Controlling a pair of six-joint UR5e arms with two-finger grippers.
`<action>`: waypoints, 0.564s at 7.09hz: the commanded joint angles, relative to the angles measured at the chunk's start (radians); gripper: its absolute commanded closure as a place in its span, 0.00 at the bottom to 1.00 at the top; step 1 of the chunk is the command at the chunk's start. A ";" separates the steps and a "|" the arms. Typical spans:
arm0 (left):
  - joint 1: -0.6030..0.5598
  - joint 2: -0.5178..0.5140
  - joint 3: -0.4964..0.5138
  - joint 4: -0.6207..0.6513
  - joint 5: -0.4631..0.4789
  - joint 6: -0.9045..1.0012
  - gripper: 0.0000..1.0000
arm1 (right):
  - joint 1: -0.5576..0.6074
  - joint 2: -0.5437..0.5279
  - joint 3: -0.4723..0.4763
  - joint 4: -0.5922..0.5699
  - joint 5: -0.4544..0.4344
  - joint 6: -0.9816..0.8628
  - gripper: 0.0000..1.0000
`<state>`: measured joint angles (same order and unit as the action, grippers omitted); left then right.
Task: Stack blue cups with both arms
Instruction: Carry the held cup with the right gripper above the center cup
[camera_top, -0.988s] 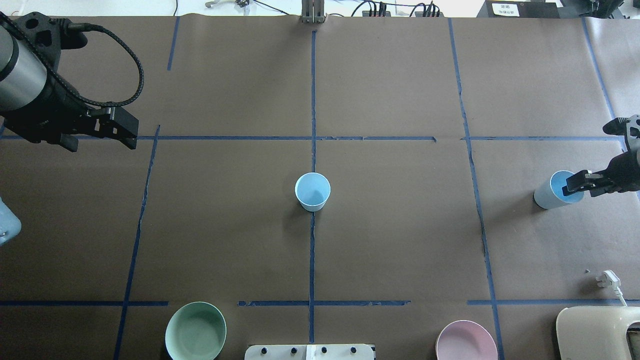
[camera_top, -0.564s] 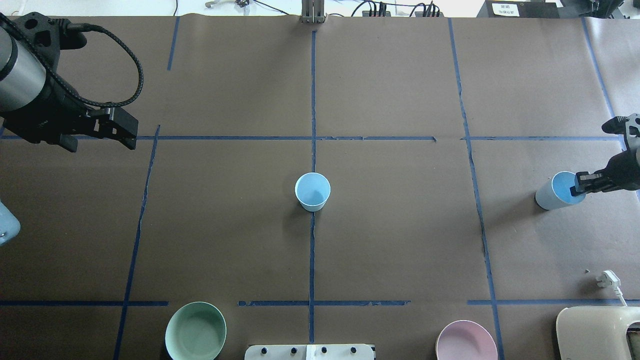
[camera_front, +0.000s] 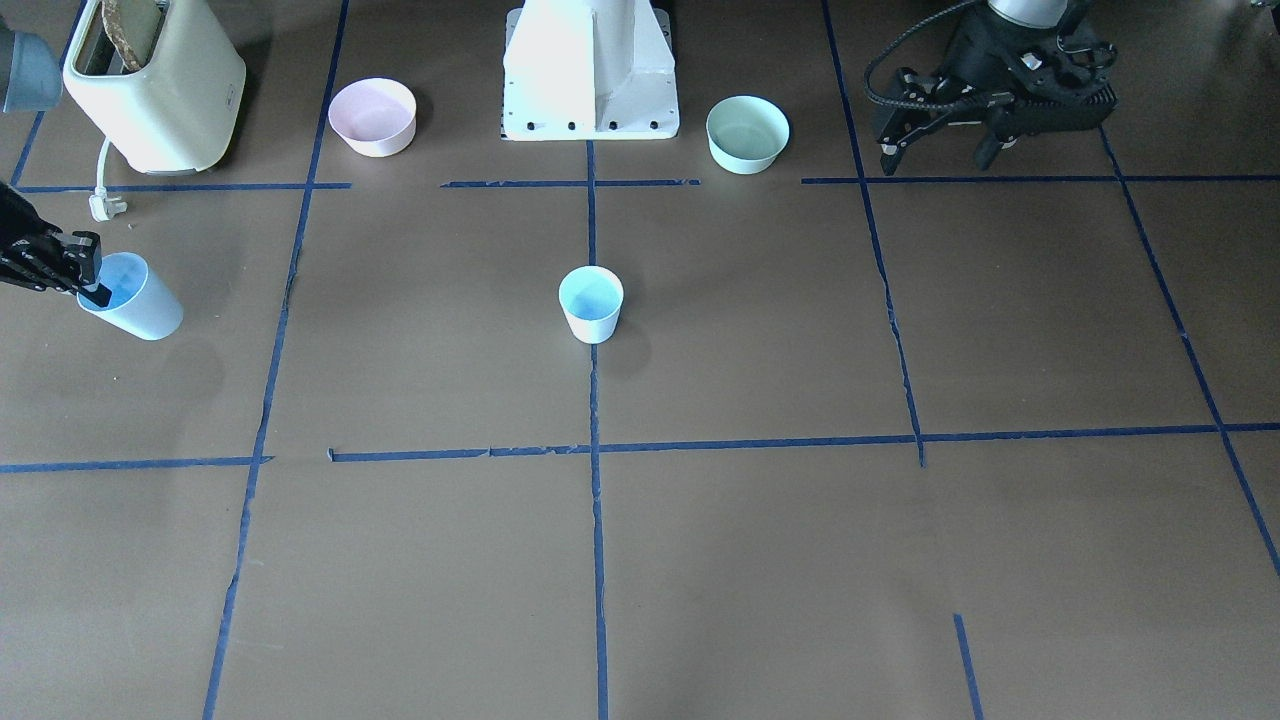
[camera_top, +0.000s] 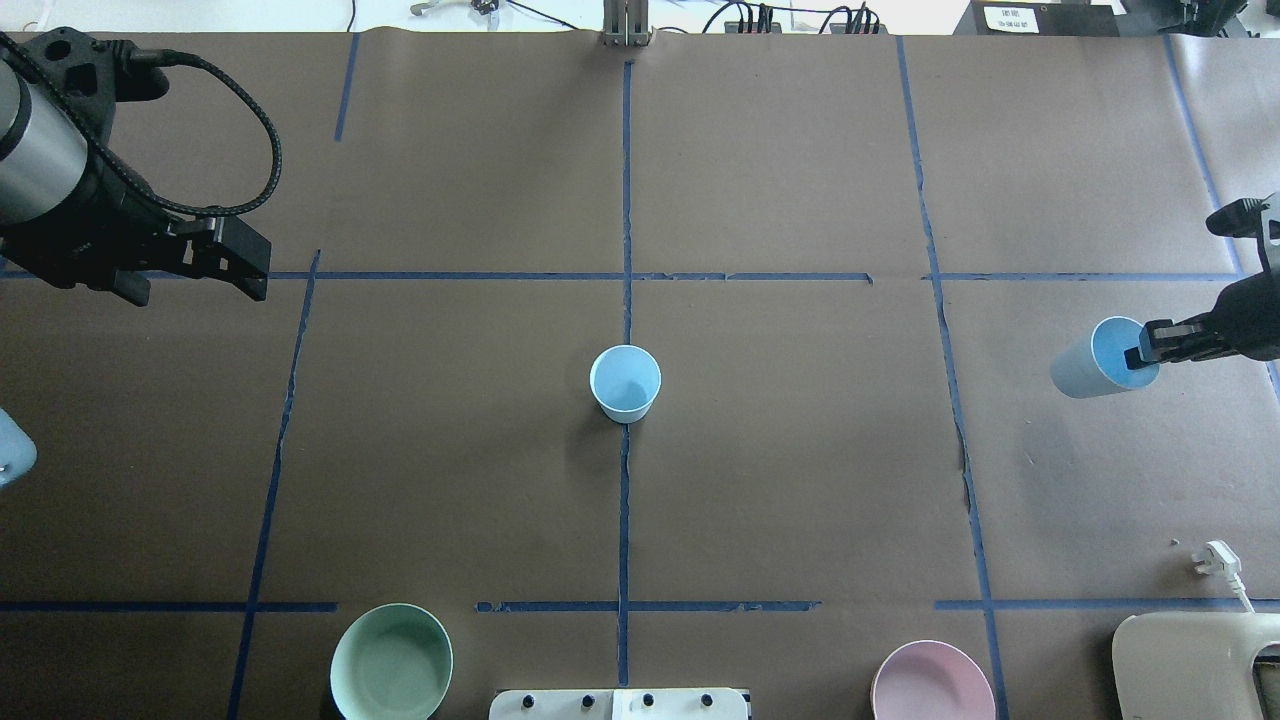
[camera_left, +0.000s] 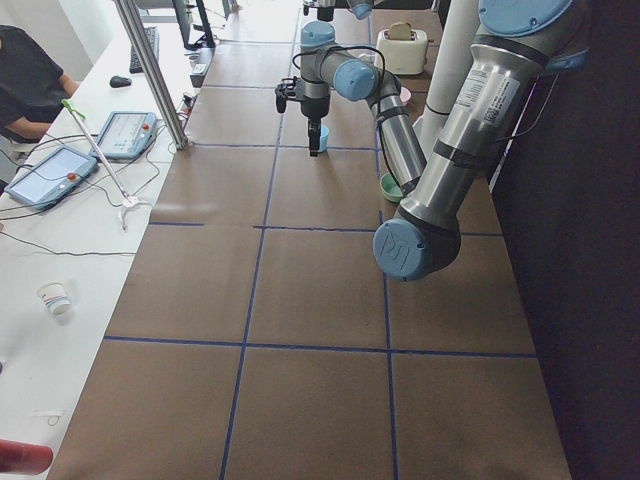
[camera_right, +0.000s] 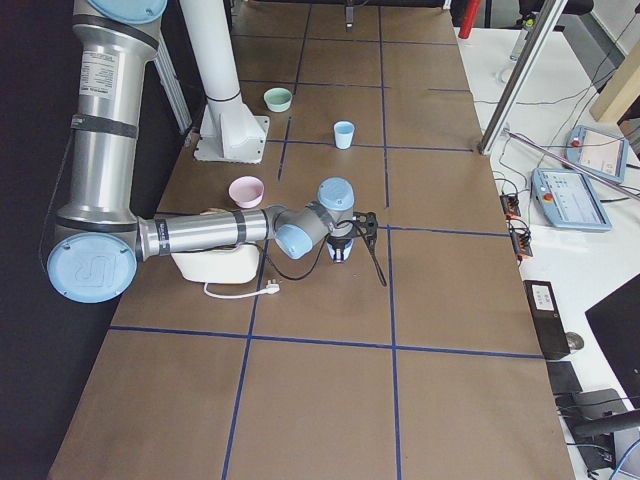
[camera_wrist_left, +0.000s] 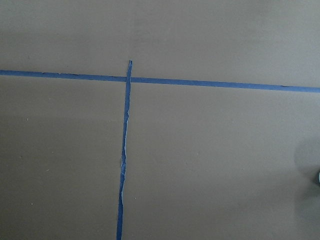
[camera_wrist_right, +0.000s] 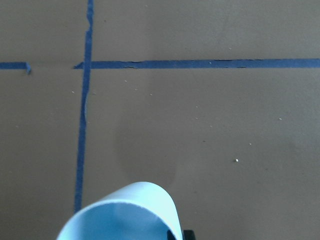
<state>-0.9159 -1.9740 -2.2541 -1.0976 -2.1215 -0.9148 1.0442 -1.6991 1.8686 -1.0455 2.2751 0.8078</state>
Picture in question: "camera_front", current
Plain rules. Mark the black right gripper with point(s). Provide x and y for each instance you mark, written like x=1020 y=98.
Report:
x=30 y=262

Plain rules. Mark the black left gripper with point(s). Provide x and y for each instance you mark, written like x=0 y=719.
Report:
x=968 y=62

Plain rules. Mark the light blue cup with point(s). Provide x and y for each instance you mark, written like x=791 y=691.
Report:
x=591 y=298
x=140 y=302

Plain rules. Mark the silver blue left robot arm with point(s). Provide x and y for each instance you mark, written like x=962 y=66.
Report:
x=961 y=118

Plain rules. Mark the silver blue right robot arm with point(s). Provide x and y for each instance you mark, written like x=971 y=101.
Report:
x=30 y=81

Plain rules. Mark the cream toaster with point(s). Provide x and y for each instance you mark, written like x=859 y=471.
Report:
x=177 y=114

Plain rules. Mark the mint green bowl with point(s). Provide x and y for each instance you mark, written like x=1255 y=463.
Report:
x=746 y=134

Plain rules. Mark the bread slice in toaster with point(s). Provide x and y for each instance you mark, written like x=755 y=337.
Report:
x=133 y=28

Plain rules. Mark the pink bowl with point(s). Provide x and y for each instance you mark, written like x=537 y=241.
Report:
x=376 y=116

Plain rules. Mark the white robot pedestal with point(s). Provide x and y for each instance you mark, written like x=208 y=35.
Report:
x=589 y=71

